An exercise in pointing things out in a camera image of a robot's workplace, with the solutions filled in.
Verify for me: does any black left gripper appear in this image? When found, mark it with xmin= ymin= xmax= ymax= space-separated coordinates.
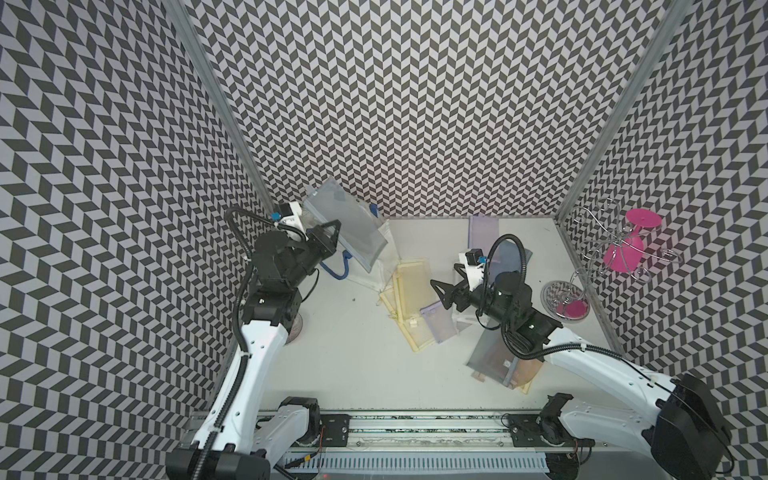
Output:
xmin=285 ymin=218 xmax=340 ymax=287

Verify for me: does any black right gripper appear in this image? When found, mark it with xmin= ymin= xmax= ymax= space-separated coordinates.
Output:
xmin=430 ymin=262 xmax=513 ymax=327

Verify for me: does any white mesh pencil pouch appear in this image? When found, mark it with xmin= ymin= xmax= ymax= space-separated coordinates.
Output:
xmin=451 ymin=308 xmax=478 ymax=332

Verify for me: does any grey mesh pouch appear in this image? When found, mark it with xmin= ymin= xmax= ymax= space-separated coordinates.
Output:
xmin=467 ymin=330 xmax=519 ymax=388
xmin=303 ymin=178 xmax=387 ymax=273

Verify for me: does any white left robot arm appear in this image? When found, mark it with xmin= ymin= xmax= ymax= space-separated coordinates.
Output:
xmin=166 ymin=220 xmax=341 ymax=479

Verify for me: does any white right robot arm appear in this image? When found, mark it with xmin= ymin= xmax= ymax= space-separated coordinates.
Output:
xmin=430 ymin=272 xmax=733 ymax=479

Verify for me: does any small purple mesh pouch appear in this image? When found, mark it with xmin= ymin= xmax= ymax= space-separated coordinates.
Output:
xmin=420 ymin=302 xmax=458 ymax=344

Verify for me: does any dark blue flat pouch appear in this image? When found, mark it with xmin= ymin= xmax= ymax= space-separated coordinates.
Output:
xmin=488 ymin=240 xmax=522 ymax=284

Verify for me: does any lilac mesh pouch rear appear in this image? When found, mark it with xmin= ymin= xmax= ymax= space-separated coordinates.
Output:
xmin=468 ymin=215 xmax=500 ymax=253

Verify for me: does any pink glass dish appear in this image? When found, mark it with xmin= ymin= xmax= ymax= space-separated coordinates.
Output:
xmin=285 ymin=313 xmax=304 ymax=345

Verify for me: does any magenta plastic wine glass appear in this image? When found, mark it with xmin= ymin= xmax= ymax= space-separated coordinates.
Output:
xmin=603 ymin=208 xmax=662 ymax=273

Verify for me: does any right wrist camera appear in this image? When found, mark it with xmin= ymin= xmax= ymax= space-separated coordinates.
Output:
xmin=459 ymin=248 xmax=487 ymax=292

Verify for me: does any silver wire glass rack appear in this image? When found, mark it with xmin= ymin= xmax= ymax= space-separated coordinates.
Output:
xmin=569 ymin=204 xmax=683 ymax=287

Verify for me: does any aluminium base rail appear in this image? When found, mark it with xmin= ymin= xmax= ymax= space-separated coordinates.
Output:
xmin=179 ymin=410 xmax=685 ymax=455

